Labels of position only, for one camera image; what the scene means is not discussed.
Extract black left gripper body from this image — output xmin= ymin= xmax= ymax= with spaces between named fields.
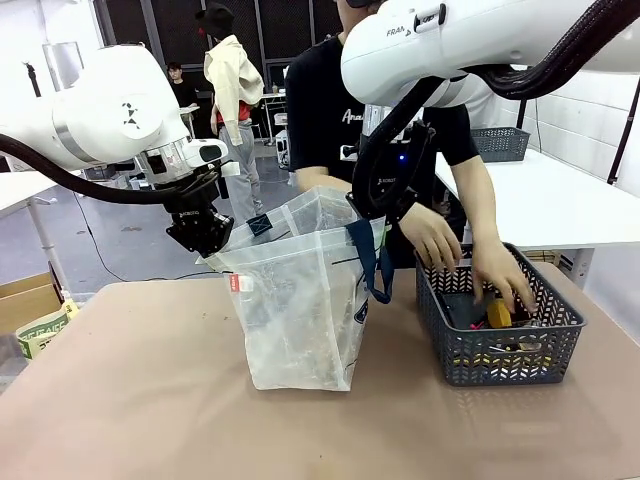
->
xmin=167 ymin=192 xmax=224 ymax=230

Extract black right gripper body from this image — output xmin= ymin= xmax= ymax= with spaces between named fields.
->
xmin=372 ymin=122 xmax=435 ymax=214

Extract translucent shopping bag navy handles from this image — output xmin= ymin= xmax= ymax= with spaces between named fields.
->
xmin=197 ymin=185 xmax=396 ymax=394

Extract yellow round item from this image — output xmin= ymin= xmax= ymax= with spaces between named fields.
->
xmin=487 ymin=298 xmax=512 ymax=329

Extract grey plastic lattice basket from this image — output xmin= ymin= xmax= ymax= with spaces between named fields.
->
xmin=414 ymin=243 xmax=587 ymax=387
xmin=469 ymin=126 xmax=531 ymax=164

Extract person's right forearm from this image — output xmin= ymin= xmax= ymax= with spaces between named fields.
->
xmin=294 ymin=166 xmax=354 ymax=195

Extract person's left forearm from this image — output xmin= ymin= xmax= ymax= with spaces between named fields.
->
xmin=449 ymin=149 xmax=502 ymax=247

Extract person's right hand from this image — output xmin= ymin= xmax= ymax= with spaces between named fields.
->
xmin=401 ymin=202 xmax=464 ymax=275

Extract person's left hand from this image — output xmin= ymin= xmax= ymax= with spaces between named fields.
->
xmin=472 ymin=238 xmax=540 ymax=317

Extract person in black t-shirt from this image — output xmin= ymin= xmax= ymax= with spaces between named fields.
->
xmin=284 ymin=0 xmax=481 ymax=266

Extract black flat packaged item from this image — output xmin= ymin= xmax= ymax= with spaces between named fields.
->
xmin=442 ymin=292 xmax=494 ymax=327

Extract seated person in black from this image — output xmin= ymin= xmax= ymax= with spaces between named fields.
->
xmin=167 ymin=62 xmax=200 ymax=136

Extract mannequin with beige hoodie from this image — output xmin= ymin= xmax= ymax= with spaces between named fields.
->
xmin=194 ymin=2 xmax=266 ymax=229

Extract white table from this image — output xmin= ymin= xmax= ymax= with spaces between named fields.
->
xmin=434 ymin=147 xmax=640 ymax=291
xmin=0 ymin=172 xmax=69 ymax=301

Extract green and white sack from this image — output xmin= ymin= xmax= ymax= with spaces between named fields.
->
xmin=14 ymin=298 xmax=80 ymax=361

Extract brown cardboard box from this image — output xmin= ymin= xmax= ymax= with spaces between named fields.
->
xmin=0 ymin=272 xmax=66 ymax=337

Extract grey whiteboard panel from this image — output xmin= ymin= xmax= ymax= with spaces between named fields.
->
xmin=42 ymin=41 xmax=84 ymax=94

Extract black light stand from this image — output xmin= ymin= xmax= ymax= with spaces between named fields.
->
xmin=22 ymin=62 xmax=42 ymax=99

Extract black tripod leg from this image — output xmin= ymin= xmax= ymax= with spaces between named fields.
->
xmin=606 ymin=74 xmax=640 ymax=187

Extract black left arm cable sleeve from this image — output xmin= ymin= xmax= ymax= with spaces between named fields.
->
xmin=0 ymin=133 xmax=221 ymax=206

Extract black arm cable sleeve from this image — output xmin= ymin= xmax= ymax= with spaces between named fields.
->
xmin=0 ymin=133 xmax=221 ymax=206
xmin=352 ymin=0 xmax=640 ymax=221

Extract black right arm cable sleeve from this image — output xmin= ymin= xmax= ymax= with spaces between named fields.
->
xmin=352 ymin=0 xmax=640 ymax=221

